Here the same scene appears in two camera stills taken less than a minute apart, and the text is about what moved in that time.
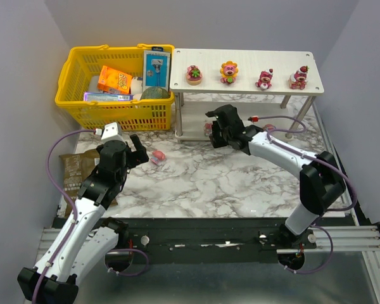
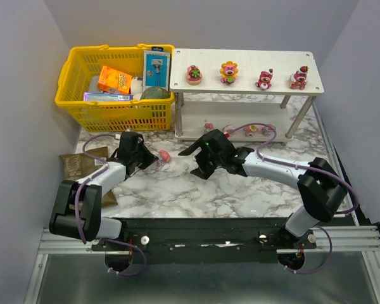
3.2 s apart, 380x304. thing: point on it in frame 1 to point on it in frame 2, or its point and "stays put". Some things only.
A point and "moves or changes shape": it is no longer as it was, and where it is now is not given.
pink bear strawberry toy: x=298 y=80 stays put
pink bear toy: x=159 y=156 moves or changes shape
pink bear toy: x=269 y=127 stays put
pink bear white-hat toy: x=264 y=82 stays put
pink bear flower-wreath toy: x=208 y=129 stays put
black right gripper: x=218 y=132 to x=206 y=155
